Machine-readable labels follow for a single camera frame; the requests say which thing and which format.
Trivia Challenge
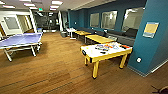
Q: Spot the brown black backpack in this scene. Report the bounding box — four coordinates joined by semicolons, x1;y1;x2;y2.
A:
149;84;168;94

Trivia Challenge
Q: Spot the wooden air hockey table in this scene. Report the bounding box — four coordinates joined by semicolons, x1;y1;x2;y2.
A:
79;41;134;80

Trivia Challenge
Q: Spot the dark grey sofa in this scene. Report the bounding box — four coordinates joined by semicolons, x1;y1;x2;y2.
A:
105;27;138;47

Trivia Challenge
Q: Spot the long wooden bench table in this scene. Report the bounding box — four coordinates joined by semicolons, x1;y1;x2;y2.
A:
84;34;116;45

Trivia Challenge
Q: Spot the white wall outlet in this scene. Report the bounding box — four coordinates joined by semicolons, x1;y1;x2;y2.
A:
136;57;142;64

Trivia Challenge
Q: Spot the dark round ottoman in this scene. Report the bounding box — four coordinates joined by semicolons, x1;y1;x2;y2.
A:
59;30;69;39

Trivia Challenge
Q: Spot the blue ping pong table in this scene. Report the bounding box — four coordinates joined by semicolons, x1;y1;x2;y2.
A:
0;32;44;63

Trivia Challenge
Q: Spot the wooden rectangular table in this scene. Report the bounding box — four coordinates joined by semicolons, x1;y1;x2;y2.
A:
74;30;92;41

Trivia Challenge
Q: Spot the purple board game box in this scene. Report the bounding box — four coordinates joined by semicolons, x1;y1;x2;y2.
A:
94;45;109;53

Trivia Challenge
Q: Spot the glass office partition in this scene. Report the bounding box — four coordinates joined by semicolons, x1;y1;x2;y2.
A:
3;15;34;34

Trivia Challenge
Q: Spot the interior glass window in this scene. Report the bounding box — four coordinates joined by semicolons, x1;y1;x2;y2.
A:
100;10;118;30
89;12;100;28
121;7;145;33

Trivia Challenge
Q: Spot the red yellow board game box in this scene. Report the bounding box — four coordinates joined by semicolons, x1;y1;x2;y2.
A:
107;42;118;49

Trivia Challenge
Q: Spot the red orange flat object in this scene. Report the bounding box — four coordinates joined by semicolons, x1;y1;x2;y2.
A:
120;45;132;50

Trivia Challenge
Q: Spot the black sofa back cushion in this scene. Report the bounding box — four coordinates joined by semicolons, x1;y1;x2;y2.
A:
124;28;138;38

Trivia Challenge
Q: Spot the yellow wall notice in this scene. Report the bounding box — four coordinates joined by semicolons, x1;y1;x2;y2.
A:
143;21;160;39

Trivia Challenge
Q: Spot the small white table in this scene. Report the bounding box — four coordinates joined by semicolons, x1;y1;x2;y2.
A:
65;27;78;40

